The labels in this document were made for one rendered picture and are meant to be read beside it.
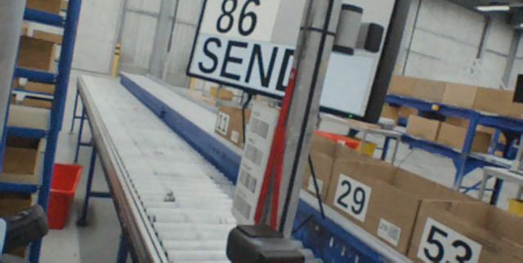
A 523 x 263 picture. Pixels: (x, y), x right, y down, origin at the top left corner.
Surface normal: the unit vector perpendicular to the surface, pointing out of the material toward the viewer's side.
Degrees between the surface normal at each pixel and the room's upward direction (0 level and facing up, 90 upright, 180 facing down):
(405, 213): 90
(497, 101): 90
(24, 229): 90
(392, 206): 90
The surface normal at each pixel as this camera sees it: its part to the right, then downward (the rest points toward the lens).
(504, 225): -0.87, -0.13
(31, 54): 0.40, 0.18
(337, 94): -0.66, -0.13
